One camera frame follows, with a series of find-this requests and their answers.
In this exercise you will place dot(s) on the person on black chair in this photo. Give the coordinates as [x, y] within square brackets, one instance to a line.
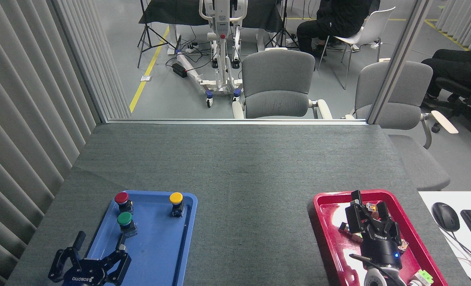
[454, 65]

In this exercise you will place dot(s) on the green push button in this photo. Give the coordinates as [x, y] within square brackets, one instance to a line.
[125, 219]

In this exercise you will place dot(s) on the black tripod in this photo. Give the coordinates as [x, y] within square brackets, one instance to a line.
[283, 33]
[148, 35]

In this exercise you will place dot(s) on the red push button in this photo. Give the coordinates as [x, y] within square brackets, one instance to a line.
[121, 197]

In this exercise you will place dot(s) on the yellow push button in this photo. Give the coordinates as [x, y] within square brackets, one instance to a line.
[176, 197]

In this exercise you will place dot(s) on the silver switch with green block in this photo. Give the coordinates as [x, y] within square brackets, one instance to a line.
[348, 231]

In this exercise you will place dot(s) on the person in black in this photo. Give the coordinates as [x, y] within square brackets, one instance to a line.
[338, 20]

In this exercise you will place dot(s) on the white switch with green clips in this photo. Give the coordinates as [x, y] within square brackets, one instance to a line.
[422, 277]

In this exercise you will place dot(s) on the dark grey table cloth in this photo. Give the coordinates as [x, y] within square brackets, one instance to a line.
[251, 178]

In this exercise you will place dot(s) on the silver frame rail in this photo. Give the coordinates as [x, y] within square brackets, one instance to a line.
[235, 121]

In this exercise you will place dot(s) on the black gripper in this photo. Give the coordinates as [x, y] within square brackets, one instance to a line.
[380, 250]
[82, 276]

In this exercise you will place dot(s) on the red plastic tray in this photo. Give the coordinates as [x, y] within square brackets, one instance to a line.
[330, 222]

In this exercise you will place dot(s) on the black switch with red-orange block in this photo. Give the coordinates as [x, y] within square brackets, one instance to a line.
[403, 245]

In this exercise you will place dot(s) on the white power strip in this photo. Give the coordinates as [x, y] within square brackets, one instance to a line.
[192, 48]

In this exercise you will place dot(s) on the white plastic chair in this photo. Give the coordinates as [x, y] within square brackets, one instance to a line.
[372, 29]

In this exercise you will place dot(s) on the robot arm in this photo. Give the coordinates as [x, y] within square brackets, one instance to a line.
[375, 279]

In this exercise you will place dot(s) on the grey office chair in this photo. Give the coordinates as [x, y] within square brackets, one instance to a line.
[277, 87]
[402, 103]

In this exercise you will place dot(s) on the black office chair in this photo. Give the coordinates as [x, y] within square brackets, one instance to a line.
[468, 99]

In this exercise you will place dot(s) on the blue plastic tray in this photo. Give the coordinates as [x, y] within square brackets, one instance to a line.
[156, 246]

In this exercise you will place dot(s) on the white stand on wheels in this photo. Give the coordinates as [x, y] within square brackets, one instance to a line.
[221, 47]

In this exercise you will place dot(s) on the metal floor plate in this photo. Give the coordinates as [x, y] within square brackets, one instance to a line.
[146, 78]

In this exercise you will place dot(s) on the table with black cloth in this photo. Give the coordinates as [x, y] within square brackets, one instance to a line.
[187, 12]

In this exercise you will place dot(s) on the silver frame post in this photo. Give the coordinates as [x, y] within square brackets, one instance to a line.
[398, 59]

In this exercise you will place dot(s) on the black computer mouse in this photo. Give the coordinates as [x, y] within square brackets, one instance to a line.
[445, 216]

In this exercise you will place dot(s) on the black power adapter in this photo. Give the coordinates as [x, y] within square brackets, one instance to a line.
[179, 70]

